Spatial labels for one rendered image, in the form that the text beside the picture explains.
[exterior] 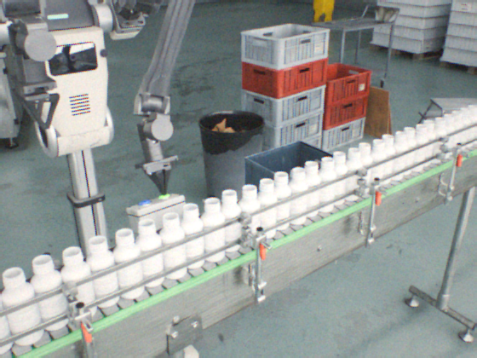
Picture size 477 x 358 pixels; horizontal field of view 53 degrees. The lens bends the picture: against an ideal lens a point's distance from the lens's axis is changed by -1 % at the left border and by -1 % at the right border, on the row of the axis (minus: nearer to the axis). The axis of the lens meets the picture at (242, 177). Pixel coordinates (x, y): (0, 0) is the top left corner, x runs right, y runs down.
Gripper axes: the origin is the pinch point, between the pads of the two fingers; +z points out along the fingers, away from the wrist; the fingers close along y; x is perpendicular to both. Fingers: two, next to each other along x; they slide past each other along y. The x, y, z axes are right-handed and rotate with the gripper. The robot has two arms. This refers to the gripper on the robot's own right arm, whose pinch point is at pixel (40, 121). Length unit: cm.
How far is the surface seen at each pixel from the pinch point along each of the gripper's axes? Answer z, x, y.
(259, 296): 49, 40, 26
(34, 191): 140, 47, -252
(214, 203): 24.5, 33.7, 14.8
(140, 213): 28.3, 19.4, 2.4
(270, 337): 139, 93, -27
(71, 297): 30.5, -5.4, 20.5
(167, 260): 33.7, 18.3, 17.3
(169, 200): 27.6, 28.1, 2.1
